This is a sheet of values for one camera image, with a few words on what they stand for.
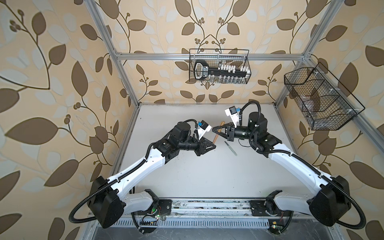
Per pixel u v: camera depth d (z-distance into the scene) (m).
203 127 0.63
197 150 0.65
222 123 0.67
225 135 0.64
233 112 0.63
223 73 0.83
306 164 0.46
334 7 0.71
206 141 0.65
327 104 0.72
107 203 0.39
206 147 0.64
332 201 0.39
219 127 0.67
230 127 0.64
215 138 0.69
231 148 0.96
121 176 0.43
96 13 0.74
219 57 0.89
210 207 0.75
